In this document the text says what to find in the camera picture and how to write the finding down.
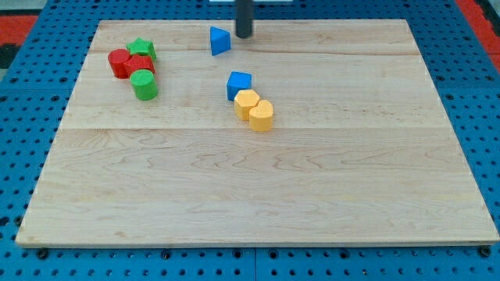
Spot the red pentagon block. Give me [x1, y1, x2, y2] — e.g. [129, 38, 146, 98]
[123, 54, 155, 77]

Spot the green cylinder block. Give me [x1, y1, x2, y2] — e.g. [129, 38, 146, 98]
[130, 69, 158, 101]

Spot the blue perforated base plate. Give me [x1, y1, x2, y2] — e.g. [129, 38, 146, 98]
[1, 1, 499, 280]

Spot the blue cube block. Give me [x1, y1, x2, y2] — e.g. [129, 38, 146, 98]
[227, 71, 252, 101]

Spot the green star block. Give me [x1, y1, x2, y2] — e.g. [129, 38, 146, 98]
[126, 37, 156, 61]

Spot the blue triangle block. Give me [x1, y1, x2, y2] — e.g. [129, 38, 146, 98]
[209, 27, 231, 56]

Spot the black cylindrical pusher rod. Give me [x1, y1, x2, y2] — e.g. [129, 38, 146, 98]
[235, 0, 254, 39]

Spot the red cylinder block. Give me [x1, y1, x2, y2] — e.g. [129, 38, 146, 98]
[108, 48, 131, 79]

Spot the yellow hexagon block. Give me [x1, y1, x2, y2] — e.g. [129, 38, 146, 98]
[234, 89, 260, 121]

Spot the wooden board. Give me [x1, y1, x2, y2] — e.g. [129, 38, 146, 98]
[16, 20, 499, 248]

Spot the yellow heart block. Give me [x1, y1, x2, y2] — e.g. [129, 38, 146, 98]
[249, 100, 273, 132]

